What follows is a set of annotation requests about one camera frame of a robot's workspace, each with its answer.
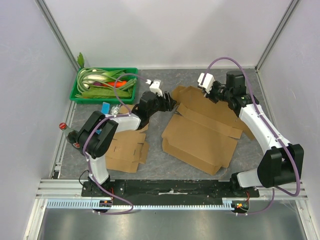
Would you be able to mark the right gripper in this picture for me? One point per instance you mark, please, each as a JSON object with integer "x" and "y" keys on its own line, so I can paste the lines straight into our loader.
{"x": 213, "y": 92}

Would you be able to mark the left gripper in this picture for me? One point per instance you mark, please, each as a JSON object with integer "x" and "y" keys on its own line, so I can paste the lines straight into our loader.
{"x": 168, "y": 104}

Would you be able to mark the large cardboard box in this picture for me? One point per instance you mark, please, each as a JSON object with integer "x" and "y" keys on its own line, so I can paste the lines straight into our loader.
{"x": 201, "y": 133}

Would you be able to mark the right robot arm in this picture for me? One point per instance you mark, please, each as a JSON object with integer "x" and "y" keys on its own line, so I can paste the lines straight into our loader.
{"x": 282, "y": 161}

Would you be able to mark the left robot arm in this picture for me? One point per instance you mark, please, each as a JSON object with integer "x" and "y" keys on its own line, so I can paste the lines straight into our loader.
{"x": 96, "y": 135}

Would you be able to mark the small cardboard box blank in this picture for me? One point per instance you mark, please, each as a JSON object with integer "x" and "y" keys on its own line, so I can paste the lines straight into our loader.
{"x": 127, "y": 151}

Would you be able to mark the blue rectangular box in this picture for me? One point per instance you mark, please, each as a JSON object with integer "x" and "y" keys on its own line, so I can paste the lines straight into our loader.
{"x": 105, "y": 108}

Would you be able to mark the green asparagus bundle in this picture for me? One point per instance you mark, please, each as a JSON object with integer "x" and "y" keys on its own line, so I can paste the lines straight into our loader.
{"x": 124, "y": 86}

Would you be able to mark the orange toy carrot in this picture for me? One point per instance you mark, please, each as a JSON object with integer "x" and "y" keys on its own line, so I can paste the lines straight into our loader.
{"x": 118, "y": 84}

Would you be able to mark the clear plastic bag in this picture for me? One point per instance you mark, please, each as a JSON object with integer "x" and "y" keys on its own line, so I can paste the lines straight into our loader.
{"x": 115, "y": 110}

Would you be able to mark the green lettuce leaf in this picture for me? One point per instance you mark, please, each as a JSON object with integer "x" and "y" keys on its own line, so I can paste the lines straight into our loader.
{"x": 106, "y": 93}

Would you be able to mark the white toy radish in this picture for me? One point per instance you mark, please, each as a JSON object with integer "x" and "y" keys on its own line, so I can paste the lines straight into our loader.
{"x": 94, "y": 79}

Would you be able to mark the green long beans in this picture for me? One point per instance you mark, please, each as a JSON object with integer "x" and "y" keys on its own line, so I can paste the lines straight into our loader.
{"x": 81, "y": 74}

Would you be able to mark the green plastic tray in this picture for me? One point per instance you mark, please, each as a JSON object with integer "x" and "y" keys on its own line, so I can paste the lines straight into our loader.
{"x": 130, "y": 73}

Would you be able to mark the dark soda bottle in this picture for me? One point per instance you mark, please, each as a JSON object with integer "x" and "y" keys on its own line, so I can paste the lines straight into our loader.
{"x": 70, "y": 135}

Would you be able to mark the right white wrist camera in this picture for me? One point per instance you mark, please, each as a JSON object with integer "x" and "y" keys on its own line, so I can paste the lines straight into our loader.
{"x": 205, "y": 82}

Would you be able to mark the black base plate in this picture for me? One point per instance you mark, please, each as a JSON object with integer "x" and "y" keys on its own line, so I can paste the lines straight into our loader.
{"x": 174, "y": 191}

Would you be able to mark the slotted cable duct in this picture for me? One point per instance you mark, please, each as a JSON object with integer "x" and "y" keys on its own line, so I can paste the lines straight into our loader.
{"x": 101, "y": 204}

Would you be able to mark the right aluminium frame post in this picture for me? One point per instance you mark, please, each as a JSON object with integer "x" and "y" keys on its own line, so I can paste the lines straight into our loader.
{"x": 292, "y": 6}

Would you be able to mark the aluminium frame post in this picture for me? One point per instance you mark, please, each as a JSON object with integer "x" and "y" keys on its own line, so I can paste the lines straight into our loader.
{"x": 292, "y": 6}
{"x": 57, "y": 32}

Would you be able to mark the left aluminium frame post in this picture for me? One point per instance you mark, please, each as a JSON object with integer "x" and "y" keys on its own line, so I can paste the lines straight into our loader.
{"x": 57, "y": 32}

